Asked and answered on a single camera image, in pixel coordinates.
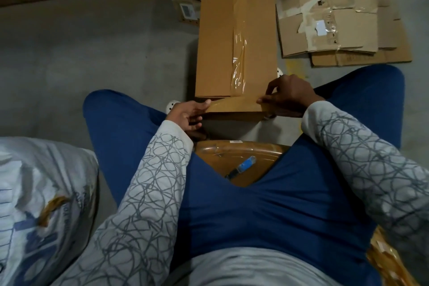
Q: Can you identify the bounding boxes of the person's right hand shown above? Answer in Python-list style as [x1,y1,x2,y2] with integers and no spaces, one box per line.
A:
[257,73,327,118]

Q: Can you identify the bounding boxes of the person's left hand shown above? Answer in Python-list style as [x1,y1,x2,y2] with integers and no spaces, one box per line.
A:
[165,99,213,133]

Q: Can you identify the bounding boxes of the blue-handled cutter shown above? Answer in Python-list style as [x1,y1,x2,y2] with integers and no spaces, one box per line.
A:
[224,155,258,181]

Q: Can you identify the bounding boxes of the large black-label cardboard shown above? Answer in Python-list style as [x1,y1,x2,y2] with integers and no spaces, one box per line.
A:
[193,0,280,123]

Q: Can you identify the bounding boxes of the person's right forearm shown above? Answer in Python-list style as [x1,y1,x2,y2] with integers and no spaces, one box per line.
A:
[301,100,429,283]

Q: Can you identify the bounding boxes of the person's left forearm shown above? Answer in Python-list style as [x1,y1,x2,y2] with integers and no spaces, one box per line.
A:
[54,119,195,286]

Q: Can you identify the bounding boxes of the person's left white clog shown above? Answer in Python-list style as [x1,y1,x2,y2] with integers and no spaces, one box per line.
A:
[165,99,182,115]

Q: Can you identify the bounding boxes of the flat brown cardboard sheet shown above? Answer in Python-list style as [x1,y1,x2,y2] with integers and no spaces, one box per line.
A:
[295,0,414,68]

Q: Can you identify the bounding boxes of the person's blue trousers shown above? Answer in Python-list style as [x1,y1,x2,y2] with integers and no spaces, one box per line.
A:
[82,63,406,286]

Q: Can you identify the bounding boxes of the person's grey shirt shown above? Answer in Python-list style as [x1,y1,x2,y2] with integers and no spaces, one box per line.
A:
[166,247,344,286]

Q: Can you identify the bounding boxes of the crumpled brown tape scraps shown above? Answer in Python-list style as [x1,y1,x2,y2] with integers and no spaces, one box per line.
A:
[365,225,421,286]

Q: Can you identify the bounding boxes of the brown plastic-wrapped stool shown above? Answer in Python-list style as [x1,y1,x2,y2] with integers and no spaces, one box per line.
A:
[193,139,291,189]

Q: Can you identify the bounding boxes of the white woven sack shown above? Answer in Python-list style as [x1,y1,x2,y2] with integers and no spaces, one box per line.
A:
[0,135,101,286]

